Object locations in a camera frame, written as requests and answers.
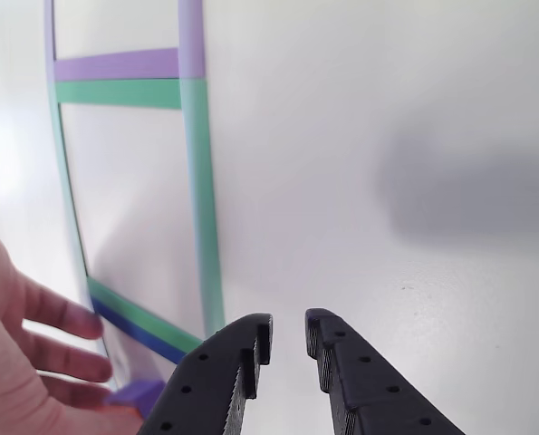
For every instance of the blue square frame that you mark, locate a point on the blue square frame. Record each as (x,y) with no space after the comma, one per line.
(133,331)

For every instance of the purple block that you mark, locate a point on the purple block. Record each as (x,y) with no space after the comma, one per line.
(133,393)

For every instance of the purple square frame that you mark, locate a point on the purple square frame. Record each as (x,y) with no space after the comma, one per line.
(115,63)

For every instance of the person's hand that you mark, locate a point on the person's hand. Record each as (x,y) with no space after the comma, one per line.
(6,353)

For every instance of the green square frame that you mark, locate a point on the green square frame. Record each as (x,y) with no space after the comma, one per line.
(201,204)

